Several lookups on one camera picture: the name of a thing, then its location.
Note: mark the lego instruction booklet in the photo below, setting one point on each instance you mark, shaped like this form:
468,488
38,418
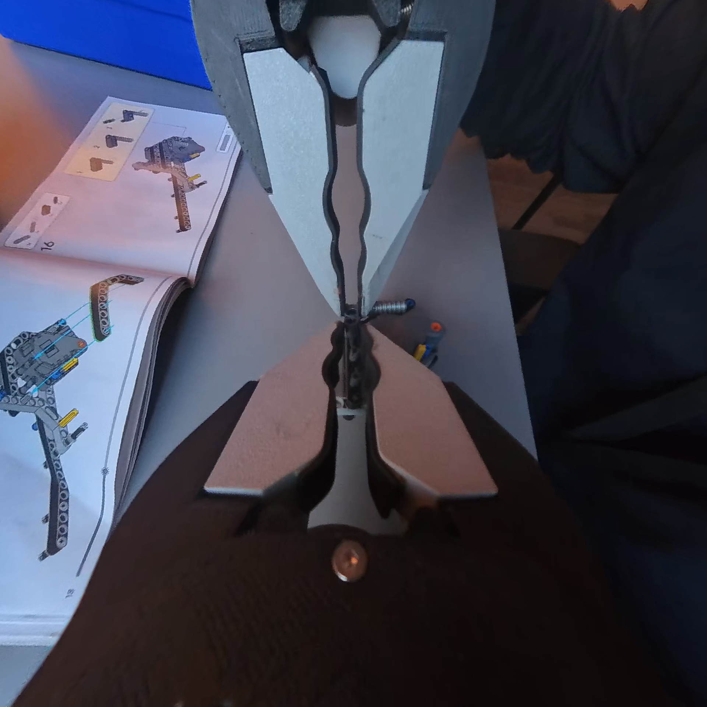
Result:
138,221

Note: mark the black lego beam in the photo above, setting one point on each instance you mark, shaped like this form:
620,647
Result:
353,364

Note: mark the blue box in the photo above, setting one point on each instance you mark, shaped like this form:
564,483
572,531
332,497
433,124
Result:
110,33

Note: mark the person's dark blue clothing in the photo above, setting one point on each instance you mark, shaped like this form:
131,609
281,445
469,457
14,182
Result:
624,331

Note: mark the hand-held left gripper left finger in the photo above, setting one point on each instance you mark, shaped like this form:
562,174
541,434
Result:
265,431

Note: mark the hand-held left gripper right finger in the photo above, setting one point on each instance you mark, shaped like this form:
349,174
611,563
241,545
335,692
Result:
431,431

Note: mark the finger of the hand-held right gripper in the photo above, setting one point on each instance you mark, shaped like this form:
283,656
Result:
287,138
397,138

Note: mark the grey lego assembly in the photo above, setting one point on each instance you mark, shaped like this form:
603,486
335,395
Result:
393,307

